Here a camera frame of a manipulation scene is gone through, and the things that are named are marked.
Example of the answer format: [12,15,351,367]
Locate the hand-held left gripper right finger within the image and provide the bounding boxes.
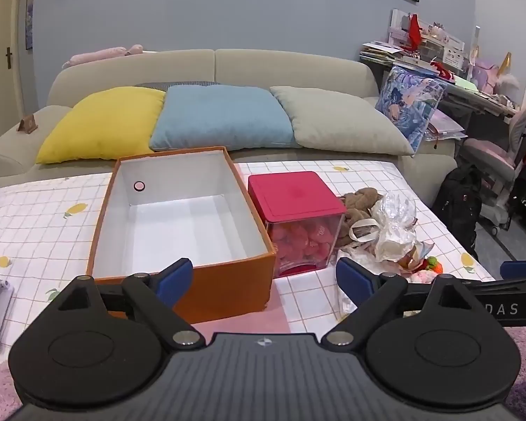
[321,256,479,348]

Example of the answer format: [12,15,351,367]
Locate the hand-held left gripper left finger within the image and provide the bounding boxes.
[53,258,206,349]

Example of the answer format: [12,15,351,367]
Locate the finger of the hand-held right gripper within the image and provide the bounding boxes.
[500,260,526,280]

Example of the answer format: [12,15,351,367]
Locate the orange cardboard box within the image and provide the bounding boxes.
[86,146,277,324]

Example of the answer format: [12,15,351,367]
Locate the brown plush toy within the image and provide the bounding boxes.
[333,188,384,247]

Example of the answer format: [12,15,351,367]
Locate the pile of pink plush pieces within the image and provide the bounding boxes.
[269,219,340,269]

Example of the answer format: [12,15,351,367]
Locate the clear plastic bag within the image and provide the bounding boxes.
[370,192,418,262]

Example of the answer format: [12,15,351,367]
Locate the black backpack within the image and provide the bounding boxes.
[431,165,484,257]

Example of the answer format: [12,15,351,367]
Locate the red lidded clear box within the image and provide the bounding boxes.
[248,171,348,278]

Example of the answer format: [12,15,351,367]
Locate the pink grey desk chair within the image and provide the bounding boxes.
[461,96,526,238]

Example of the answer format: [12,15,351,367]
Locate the grey pillow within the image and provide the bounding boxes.
[269,86,415,157]

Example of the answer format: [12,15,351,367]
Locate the clear bags of papers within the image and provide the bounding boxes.
[424,109,468,142]

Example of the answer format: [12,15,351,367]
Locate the yellow pillow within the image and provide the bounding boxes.
[36,86,166,165]

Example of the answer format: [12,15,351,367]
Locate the grey desk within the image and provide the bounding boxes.
[438,80,526,120]

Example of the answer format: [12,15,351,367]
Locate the silver phone stand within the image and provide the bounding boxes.
[0,278,15,335]

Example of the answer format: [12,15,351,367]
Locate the blue printed pillow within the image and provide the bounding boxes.
[374,65,448,153]

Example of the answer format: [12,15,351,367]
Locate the white feathery toy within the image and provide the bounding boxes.
[499,52,521,94]

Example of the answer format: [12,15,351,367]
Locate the grey striped cushion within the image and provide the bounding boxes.
[135,80,222,89]

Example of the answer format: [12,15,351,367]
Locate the purple backpack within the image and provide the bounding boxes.
[470,58,501,94]

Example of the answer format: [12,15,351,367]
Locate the small brown holder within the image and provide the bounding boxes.
[17,114,40,134]

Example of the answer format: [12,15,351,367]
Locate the beige sofa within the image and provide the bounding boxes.
[0,48,459,205]

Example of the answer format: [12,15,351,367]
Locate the stack of books and papers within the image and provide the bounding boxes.
[359,41,418,66]

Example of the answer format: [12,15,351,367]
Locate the long pink plush toy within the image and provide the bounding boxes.
[67,44,145,68]

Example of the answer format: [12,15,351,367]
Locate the red hanging decoration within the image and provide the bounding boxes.
[404,13,423,50]

